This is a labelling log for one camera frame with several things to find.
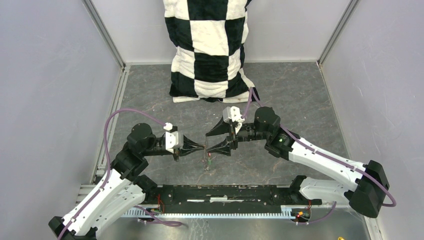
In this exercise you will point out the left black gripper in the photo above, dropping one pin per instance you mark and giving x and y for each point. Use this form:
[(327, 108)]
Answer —
[(183, 150)]

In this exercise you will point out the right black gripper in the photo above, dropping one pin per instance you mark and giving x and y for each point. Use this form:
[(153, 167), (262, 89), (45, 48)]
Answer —
[(224, 147)]

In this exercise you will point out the large metal keyring plate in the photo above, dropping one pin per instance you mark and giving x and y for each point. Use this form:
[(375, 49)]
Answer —
[(206, 159)]

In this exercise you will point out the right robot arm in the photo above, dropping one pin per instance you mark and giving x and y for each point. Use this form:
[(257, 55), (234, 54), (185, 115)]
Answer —
[(364, 186)]

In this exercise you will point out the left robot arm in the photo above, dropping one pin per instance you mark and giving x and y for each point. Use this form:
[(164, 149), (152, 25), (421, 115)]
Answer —
[(123, 186)]

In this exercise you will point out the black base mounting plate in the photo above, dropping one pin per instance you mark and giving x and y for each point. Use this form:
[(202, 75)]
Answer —
[(225, 199)]

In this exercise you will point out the black white checkered blanket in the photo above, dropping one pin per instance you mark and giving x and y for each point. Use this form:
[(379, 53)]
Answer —
[(209, 38)]

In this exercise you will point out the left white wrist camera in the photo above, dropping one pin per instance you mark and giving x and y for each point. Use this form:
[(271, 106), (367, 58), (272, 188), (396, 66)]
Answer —
[(173, 138)]

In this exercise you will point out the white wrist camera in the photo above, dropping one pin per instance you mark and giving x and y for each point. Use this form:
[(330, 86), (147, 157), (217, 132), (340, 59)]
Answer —
[(232, 115), (173, 138)]

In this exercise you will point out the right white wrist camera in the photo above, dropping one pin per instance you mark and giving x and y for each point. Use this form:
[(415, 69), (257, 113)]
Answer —
[(232, 115)]

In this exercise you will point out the grey slotted cable duct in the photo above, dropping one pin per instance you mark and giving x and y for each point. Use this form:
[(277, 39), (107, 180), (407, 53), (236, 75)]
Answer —
[(283, 213)]

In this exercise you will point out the aluminium frame rail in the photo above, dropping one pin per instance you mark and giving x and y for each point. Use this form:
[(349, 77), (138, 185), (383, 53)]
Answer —
[(324, 192)]

